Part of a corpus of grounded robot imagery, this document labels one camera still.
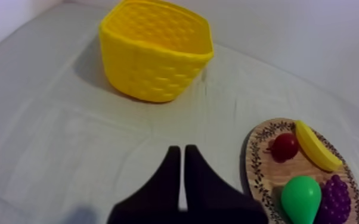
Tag yellow toy banana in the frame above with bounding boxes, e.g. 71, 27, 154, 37
295, 120, 343, 172

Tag yellow plastic basket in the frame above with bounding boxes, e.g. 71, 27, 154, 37
98, 0, 215, 103

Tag purple toy grapes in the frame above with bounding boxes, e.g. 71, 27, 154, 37
313, 174, 352, 224

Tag small red fruit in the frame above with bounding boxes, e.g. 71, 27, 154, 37
264, 132, 300, 162

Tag green toy pear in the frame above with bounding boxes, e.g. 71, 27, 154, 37
280, 175, 323, 224

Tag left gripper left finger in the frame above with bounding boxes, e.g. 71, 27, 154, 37
107, 145, 182, 224

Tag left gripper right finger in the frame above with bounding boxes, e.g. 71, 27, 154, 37
182, 144, 269, 224

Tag round wooden board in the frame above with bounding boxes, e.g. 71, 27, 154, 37
245, 117, 359, 224

